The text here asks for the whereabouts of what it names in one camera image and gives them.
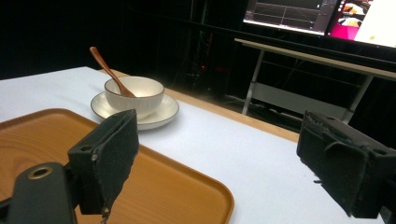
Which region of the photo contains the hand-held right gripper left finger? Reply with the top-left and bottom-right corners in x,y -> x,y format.
67,108 -> 140,224

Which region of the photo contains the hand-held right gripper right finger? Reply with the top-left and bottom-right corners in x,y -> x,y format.
296,110 -> 396,219

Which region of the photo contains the white ceramic bowl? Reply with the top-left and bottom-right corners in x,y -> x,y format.
104,76 -> 165,120

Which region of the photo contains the white saucer plate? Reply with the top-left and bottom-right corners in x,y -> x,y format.
90,91 -> 180,131

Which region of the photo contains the brown wooden spoon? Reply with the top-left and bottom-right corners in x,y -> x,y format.
89,46 -> 137,99

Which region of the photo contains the wooden tray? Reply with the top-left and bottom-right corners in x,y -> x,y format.
0,107 -> 235,224

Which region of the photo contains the desk with white metal legs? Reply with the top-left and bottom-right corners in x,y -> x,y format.
233,37 -> 396,125

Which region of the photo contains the white table cover sheet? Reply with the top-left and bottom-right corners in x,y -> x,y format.
0,65 -> 386,224

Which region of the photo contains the computer monitor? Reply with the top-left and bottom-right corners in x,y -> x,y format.
242,0 -> 396,49

